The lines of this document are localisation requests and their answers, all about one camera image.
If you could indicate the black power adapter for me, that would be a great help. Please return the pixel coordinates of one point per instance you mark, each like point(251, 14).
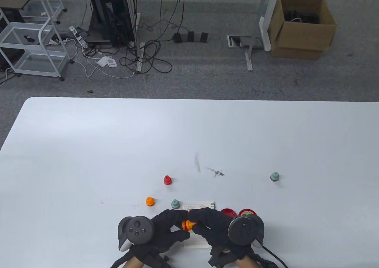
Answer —
point(204, 37)
point(177, 38)
point(190, 36)

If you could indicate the small black clip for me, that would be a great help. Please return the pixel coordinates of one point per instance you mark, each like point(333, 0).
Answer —
point(28, 38)

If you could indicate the printed paper label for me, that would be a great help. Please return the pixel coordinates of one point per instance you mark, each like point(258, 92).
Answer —
point(112, 63)

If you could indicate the metal desk leg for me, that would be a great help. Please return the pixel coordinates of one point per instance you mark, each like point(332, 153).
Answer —
point(248, 61)
point(140, 62)

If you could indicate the person's right forearm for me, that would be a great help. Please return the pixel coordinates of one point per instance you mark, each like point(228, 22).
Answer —
point(245, 263)

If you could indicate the black computer tower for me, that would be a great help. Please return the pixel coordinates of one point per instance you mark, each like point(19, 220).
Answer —
point(115, 10)

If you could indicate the white power strip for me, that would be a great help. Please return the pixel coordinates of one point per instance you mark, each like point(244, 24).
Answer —
point(77, 35)

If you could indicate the red ink pad lid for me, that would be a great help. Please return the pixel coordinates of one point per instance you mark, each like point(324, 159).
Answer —
point(228, 212)

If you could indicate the orange round stamp cap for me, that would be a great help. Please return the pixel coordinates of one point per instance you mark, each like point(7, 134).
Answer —
point(185, 225)

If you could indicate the grey power strip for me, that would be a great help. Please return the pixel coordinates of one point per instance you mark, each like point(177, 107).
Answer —
point(197, 38)

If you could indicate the white paper tag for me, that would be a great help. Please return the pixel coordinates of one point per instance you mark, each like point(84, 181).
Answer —
point(102, 62)

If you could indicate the metal floor socket box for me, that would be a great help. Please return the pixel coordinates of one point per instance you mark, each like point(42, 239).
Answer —
point(235, 41)

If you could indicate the red lid with yellow label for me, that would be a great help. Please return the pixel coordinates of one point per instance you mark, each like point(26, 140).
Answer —
point(247, 211)

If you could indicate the green reward stamp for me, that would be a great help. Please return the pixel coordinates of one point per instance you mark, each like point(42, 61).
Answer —
point(175, 203)
point(274, 177)

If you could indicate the white lined spiral notebook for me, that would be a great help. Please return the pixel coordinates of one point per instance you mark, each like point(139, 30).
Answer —
point(201, 205)

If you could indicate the red reward stamp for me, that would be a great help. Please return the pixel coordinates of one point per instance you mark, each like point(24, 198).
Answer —
point(167, 180)

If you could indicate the white plastic panel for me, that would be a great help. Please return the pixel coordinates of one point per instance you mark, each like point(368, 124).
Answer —
point(264, 32)

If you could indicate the person's left hand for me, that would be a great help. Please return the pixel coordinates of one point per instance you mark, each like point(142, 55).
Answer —
point(165, 226)

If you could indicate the person's right hand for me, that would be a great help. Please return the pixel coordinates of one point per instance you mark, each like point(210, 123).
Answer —
point(213, 226)

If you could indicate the white rolling cart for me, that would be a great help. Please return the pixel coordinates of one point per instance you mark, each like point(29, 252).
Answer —
point(38, 62)

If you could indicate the brown cardboard box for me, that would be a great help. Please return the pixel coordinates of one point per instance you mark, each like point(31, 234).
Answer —
point(305, 41)

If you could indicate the person's left forearm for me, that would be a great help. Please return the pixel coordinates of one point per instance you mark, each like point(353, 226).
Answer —
point(133, 263)

